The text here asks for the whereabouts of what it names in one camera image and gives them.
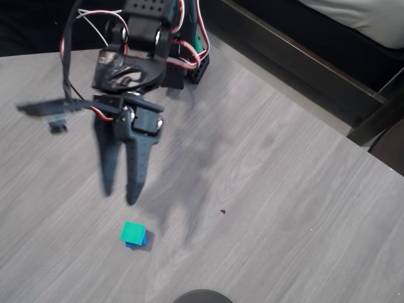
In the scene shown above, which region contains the green cube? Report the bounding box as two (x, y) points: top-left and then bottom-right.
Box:
(119, 221), (147, 247)

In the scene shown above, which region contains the blue cube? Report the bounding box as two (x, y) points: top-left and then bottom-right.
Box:
(124, 229), (149, 251)

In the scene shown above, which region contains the green circuit board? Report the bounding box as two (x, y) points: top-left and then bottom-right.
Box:
(191, 30), (205, 56)

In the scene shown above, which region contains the dark round object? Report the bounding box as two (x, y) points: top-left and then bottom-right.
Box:
(172, 288), (234, 303)

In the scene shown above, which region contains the white mattress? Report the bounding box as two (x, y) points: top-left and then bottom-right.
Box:
(298, 0), (404, 50)

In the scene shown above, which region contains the dark round stool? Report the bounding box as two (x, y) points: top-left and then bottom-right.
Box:
(367, 118), (404, 177)

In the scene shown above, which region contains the red white gripper servo wire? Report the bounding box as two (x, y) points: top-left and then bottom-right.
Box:
(90, 105), (115, 122)

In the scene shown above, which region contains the red white arm servo wire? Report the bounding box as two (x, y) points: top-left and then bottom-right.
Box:
(166, 0), (211, 71)

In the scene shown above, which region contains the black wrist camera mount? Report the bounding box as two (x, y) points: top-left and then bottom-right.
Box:
(15, 97), (95, 134)

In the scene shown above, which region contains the black camera cable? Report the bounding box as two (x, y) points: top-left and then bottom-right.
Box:
(60, 0), (95, 105)

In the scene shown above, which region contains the white cable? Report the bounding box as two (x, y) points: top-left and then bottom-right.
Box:
(76, 8), (123, 45)

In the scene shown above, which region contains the dark wooden bed frame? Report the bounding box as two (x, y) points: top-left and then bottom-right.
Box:
(201, 0), (404, 148)

